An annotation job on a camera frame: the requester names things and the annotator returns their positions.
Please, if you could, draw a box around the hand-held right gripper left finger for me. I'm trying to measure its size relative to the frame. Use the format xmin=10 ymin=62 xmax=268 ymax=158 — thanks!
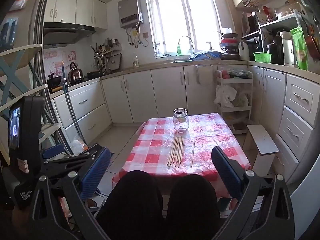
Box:
xmin=26 ymin=147 xmax=112 ymax=240

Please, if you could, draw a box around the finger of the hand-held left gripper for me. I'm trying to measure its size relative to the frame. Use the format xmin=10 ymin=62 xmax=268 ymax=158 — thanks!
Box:
xmin=41 ymin=144 xmax=103 ymax=179
xmin=42 ymin=146 xmax=66 ymax=160

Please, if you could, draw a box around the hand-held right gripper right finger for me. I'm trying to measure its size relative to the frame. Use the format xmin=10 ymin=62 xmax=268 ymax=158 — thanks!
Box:
xmin=211 ymin=146 xmax=295 ymax=240

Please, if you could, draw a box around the wooden chopstick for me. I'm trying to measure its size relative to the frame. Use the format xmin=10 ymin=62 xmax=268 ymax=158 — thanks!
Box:
xmin=190 ymin=138 xmax=196 ymax=168

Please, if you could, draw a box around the bundle of wooden chopsticks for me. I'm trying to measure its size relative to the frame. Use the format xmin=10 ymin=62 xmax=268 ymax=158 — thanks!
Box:
xmin=167 ymin=136 xmax=185 ymax=168

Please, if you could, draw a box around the glass jar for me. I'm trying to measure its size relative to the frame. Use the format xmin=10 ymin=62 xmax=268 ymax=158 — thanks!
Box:
xmin=173 ymin=108 xmax=188 ymax=133

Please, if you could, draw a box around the bag of oranges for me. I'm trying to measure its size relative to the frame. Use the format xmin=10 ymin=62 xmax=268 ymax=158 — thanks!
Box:
xmin=69 ymin=135 xmax=88 ymax=156

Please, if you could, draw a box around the red checkered plastic tablecloth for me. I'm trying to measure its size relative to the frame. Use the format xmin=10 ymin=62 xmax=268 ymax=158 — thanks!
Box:
xmin=112 ymin=113 xmax=252 ymax=198

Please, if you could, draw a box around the person's right leg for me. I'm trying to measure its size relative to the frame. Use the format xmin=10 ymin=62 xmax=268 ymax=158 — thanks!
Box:
xmin=166 ymin=174 xmax=222 ymax=240

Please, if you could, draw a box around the person's leg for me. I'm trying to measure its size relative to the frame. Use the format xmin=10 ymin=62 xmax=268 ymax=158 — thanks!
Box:
xmin=166 ymin=174 xmax=222 ymax=240
xmin=96 ymin=170 xmax=165 ymax=240

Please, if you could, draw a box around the white stool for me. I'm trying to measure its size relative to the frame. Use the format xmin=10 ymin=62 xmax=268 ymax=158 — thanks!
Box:
xmin=246 ymin=124 xmax=280 ymax=178

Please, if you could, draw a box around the person's left leg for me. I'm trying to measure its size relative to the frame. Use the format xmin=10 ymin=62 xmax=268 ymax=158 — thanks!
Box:
xmin=96 ymin=170 xmax=165 ymax=240

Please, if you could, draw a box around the black wok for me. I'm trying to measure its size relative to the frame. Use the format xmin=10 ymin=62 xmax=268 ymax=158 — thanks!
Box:
xmin=47 ymin=74 xmax=63 ymax=92

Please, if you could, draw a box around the white trolley cart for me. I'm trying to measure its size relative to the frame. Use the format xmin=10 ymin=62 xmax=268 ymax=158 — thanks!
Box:
xmin=215 ymin=64 xmax=254 ymax=135

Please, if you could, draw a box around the metal kettle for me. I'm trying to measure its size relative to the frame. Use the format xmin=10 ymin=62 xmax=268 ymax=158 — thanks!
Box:
xmin=68 ymin=62 xmax=84 ymax=82

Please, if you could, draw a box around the white plastic bag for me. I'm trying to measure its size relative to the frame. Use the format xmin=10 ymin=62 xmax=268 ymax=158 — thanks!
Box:
xmin=214 ymin=85 xmax=238 ymax=108

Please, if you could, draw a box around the cream and blue shelf unit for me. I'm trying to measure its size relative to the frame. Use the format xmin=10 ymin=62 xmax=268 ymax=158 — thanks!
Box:
xmin=0 ymin=44 xmax=61 ymax=160

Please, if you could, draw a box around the black frying pan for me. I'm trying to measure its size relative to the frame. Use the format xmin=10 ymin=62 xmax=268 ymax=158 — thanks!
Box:
xmin=86 ymin=70 xmax=106 ymax=80

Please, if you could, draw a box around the white cabinet with small drawers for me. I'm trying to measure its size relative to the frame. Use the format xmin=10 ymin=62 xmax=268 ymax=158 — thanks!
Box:
xmin=247 ymin=64 xmax=320 ymax=183

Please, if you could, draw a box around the white hanging bin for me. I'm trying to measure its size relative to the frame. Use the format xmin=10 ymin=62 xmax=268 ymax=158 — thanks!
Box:
xmin=195 ymin=64 xmax=214 ymax=85

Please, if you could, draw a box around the white door base cabinet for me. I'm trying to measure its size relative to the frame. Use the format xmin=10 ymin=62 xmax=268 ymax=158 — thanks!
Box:
xmin=100 ymin=64 xmax=218 ymax=125

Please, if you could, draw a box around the black range hood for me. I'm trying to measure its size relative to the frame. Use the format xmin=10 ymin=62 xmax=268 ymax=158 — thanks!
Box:
xmin=43 ymin=22 xmax=97 ymax=48

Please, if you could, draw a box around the blue cloth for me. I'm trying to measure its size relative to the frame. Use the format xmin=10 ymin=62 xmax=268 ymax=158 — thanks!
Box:
xmin=189 ymin=50 xmax=225 ymax=61

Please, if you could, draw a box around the green plastic basket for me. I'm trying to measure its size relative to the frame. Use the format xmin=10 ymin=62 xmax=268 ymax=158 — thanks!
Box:
xmin=253 ymin=52 xmax=272 ymax=64

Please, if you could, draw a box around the white plastic jug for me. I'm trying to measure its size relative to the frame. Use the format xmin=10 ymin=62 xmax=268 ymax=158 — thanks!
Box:
xmin=238 ymin=41 xmax=250 ymax=61

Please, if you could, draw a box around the stack of bowls and pans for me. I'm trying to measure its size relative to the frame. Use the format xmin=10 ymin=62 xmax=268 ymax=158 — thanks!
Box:
xmin=218 ymin=27 xmax=242 ymax=61

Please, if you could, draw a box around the black toaster oven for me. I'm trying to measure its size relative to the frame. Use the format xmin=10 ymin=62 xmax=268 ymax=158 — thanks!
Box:
xmin=241 ymin=36 xmax=263 ymax=56

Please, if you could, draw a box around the black pot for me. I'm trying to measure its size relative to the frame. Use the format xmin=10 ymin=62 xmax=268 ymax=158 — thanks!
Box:
xmin=266 ymin=32 xmax=285 ymax=65

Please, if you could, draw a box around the white electric kettle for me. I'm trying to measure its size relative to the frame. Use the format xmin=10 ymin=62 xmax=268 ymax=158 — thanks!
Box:
xmin=279 ymin=31 xmax=296 ymax=67

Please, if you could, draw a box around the chrome faucet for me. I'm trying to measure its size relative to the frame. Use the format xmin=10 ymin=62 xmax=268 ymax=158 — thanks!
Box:
xmin=178 ymin=35 xmax=195 ymax=56

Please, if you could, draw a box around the green snack bag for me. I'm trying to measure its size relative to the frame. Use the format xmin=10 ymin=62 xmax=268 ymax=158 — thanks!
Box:
xmin=290 ymin=27 xmax=309 ymax=71

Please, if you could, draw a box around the microwave oven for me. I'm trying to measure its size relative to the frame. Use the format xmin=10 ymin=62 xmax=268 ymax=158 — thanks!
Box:
xmin=241 ymin=11 xmax=263 ymax=37

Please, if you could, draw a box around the grey water heater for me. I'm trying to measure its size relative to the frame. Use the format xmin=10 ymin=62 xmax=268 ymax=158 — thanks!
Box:
xmin=117 ymin=0 xmax=144 ymax=29

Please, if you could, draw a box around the white counter shelf rack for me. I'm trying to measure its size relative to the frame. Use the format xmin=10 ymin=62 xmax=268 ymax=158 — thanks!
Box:
xmin=259 ymin=9 xmax=308 ymax=66

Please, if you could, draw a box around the kitchen window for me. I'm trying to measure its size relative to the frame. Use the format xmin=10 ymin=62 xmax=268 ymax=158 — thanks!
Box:
xmin=144 ymin=0 xmax=223 ymax=58

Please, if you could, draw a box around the blue handled mop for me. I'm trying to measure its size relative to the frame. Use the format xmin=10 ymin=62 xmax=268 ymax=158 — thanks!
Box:
xmin=61 ymin=60 xmax=85 ymax=142

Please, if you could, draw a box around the pink wall poster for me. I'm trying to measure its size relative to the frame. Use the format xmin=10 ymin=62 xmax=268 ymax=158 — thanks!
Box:
xmin=44 ymin=50 xmax=78 ymax=77

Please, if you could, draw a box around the wall utensil rack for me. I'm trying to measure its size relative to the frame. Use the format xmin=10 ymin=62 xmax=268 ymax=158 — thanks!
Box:
xmin=90 ymin=37 xmax=123 ymax=73

